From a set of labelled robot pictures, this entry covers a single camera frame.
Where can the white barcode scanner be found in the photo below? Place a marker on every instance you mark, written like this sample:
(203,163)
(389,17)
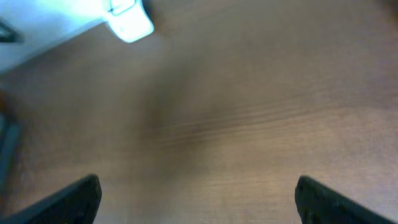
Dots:
(129,20)

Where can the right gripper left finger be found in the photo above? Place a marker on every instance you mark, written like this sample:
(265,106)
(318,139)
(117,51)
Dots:
(76,203)

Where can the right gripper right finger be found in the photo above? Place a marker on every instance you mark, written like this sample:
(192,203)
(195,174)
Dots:
(319,204)

